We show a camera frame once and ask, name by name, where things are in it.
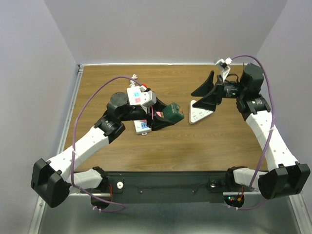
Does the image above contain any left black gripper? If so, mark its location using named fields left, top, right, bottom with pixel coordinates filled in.
left=119, top=96, right=174, bottom=131

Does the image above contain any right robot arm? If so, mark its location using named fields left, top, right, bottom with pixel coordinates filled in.
left=191, top=59, right=311, bottom=199

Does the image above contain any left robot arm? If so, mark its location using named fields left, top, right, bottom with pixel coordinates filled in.
left=31, top=90, right=184, bottom=208

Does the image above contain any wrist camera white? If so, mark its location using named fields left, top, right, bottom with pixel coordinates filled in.
left=139, top=85, right=156, bottom=113
left=214, top=58, right=233, bottom=81

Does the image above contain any white triangular power socket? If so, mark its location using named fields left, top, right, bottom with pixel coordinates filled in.
left=189, top=100, right=213, bottom=124

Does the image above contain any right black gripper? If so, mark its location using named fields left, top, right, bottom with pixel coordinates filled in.
left=191, top=71, right=246, bottom=112

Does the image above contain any white colourful power strip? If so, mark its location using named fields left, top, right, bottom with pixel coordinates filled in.
left=127, top=86, right=151, bottom=135

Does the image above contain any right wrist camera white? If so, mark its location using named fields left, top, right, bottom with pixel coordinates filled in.
left=214, top=58, right=233, bottom=81

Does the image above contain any back aluminium rail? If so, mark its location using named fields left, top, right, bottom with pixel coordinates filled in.
left=78, top=63, right=252, bottom=67

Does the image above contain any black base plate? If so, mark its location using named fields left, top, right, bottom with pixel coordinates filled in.
left=89, top=171, right=243, bottom=204

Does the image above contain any dark green cube adapter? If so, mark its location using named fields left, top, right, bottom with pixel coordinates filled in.
left=162, top=102, right=184, bottom=123

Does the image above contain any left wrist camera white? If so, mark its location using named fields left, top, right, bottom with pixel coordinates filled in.
left=139, top=85, right=156, bottom=113

